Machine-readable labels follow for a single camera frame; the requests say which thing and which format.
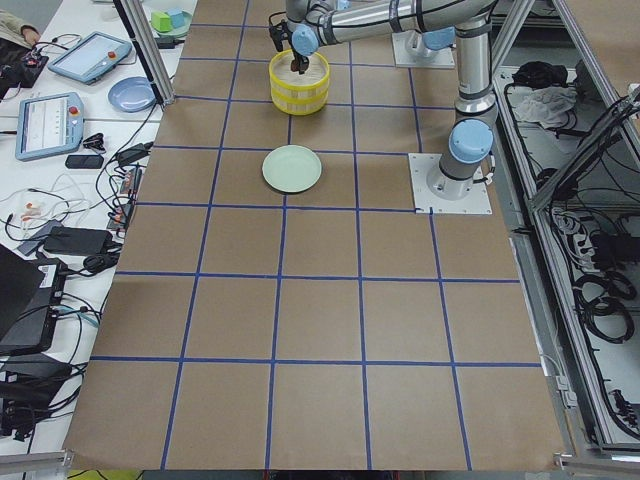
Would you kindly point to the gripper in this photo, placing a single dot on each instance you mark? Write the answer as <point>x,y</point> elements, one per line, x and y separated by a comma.
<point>300,63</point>

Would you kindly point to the light green plate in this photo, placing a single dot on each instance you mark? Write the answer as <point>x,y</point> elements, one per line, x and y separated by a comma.
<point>292,168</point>

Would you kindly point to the black power adapter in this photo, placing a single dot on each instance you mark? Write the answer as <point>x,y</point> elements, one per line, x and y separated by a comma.
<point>76,241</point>

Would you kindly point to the yellow steamer bottom layer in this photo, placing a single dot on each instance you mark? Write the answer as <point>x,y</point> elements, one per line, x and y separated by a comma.
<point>299,106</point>

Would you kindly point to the green foam block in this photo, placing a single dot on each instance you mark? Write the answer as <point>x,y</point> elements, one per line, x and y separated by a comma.
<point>161,21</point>

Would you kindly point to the yellow steamer layer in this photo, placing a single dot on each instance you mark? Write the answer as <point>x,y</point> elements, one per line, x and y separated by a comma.
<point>296,90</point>
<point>299,106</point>

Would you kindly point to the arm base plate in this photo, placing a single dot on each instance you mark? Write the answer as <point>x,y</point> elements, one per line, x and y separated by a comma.
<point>435,193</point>
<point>403,58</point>

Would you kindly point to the green bowl with blocks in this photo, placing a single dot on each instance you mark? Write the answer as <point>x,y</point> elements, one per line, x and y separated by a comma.
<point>180,32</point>

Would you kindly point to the teach pendant far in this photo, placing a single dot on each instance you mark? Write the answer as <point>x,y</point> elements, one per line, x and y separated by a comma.
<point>91,58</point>

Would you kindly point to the blue foam block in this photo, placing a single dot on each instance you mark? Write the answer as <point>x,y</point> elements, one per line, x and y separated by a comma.
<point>177,17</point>

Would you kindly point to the teach pendant near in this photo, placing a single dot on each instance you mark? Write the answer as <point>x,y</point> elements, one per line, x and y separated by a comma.
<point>49,126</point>

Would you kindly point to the black laptop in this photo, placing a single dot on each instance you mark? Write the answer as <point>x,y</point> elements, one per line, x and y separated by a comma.
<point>30,290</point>

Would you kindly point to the white crumpled cloth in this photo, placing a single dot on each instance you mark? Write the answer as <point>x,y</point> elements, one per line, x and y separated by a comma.
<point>548,107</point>

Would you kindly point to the aluminium frame post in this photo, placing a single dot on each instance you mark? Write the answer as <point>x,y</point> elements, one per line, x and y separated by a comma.
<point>139,31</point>

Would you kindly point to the blue plate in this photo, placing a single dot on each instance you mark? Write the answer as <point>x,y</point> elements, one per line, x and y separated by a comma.
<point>132,95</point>

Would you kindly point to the yellow steamer top layer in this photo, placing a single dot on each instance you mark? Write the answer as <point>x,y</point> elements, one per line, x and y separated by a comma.
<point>296,90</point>

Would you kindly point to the teach pendant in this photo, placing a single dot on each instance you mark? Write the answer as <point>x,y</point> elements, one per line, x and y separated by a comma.
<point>91,58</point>
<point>49,126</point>

